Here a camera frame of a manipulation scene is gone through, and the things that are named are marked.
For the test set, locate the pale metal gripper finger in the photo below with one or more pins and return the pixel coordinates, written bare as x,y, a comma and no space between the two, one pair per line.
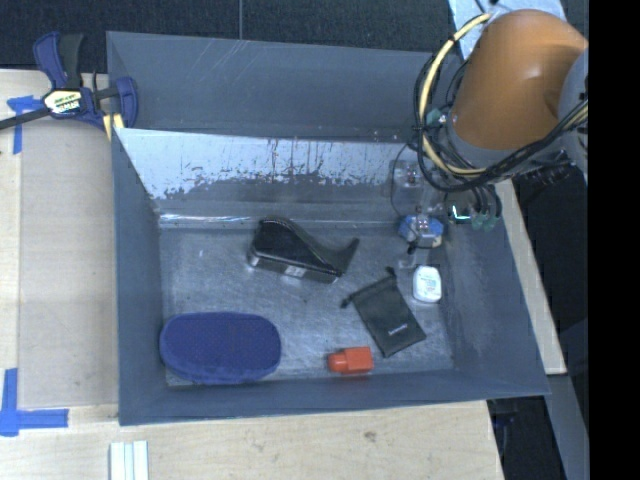
409,183
423,225

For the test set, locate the blue and white small object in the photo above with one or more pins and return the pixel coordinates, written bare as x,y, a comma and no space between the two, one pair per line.
406,228

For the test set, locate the white small plastic box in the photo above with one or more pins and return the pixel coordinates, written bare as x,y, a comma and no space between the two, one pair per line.
426,284

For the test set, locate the black stapler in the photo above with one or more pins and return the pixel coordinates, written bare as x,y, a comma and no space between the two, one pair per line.
295,253

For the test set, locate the grey metal bin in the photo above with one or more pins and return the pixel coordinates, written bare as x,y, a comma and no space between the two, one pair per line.
300,88

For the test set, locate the orange-red small block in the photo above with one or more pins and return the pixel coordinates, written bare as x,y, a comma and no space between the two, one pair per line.
352,360

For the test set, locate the blue oval case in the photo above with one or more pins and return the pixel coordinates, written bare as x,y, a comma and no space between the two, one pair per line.
220,348

